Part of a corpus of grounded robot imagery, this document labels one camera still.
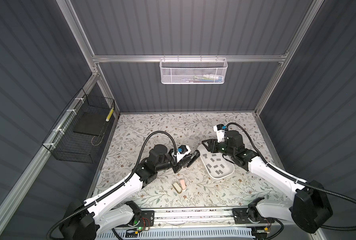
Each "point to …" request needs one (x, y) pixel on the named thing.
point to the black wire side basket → (79, 134)
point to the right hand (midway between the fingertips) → (206, 143)
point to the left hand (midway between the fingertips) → (189, 155)
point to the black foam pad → (92, 123)
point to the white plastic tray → (216, 165)
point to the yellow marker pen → (110, 114)
